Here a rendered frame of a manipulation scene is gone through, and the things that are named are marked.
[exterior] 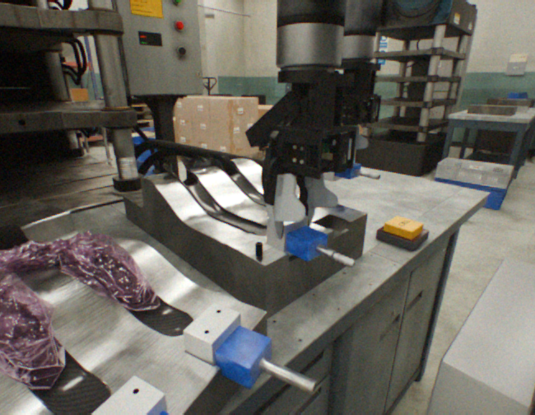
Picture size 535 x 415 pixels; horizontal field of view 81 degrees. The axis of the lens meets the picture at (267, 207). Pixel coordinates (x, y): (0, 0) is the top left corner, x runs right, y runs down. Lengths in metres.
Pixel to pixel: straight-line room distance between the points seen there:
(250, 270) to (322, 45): 0.29
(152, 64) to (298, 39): 0.92
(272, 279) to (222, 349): 0.14
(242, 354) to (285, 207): 0.18
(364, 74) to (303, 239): 0.37
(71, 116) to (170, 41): 0.44
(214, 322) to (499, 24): 6.81
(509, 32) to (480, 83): 0.79
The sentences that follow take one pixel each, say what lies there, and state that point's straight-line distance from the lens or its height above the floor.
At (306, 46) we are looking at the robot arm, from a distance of 0.37.
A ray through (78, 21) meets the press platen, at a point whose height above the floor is 1.26.
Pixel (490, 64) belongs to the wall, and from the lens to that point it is 6.91.
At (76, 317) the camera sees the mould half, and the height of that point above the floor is 0.88.
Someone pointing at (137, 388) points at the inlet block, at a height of 0.88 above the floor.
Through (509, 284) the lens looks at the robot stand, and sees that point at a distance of 0.25.
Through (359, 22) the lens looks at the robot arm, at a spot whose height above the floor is 1.21.
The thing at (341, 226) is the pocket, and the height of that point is 0.88.
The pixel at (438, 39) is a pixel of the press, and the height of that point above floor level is 1.57.
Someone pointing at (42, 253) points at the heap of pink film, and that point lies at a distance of 0.53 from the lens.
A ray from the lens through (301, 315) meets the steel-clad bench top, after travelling 0.48.
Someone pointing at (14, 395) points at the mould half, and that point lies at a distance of 0.38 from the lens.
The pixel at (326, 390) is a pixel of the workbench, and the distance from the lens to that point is 0.75.
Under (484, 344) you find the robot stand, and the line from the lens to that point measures 0.20.
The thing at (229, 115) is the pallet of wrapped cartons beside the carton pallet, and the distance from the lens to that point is 4.37.
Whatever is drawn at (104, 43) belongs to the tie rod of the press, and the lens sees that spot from 1.06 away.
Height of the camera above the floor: 1.11
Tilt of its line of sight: 21 degrees down
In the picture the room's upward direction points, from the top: straight up
